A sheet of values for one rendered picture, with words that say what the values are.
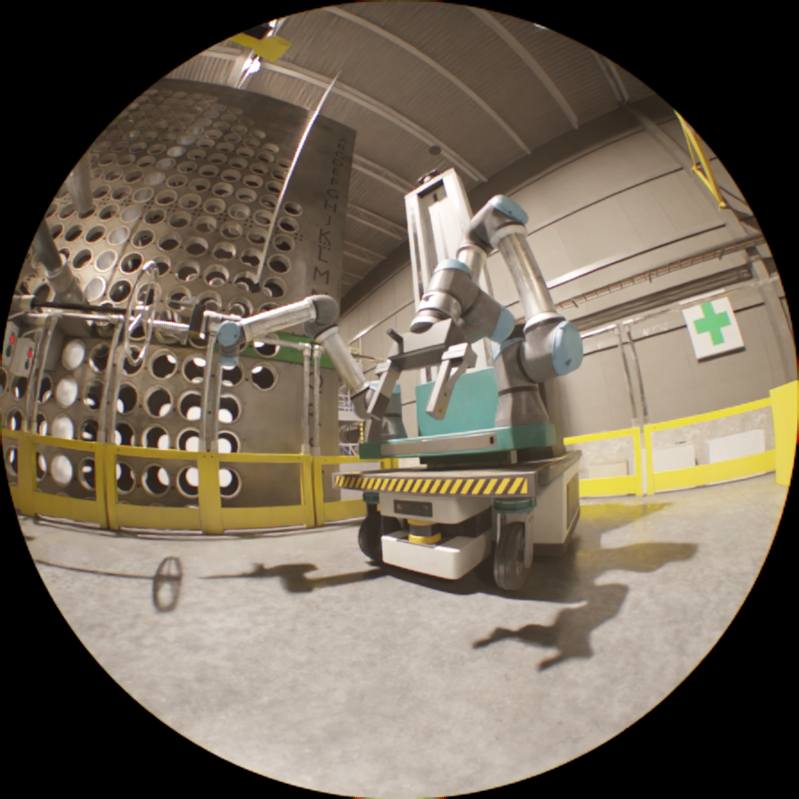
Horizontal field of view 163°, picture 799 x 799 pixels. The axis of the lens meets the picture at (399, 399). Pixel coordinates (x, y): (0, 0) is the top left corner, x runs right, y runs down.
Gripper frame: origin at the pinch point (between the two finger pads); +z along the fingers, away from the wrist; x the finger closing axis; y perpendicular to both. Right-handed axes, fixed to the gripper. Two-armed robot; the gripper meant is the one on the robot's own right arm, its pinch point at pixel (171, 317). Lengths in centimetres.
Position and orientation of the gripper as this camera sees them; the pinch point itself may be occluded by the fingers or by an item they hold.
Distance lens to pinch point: 117.2
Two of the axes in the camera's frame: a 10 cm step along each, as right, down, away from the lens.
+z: -7.8, -0.9, -6.2
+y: 6.0, -3.6, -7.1
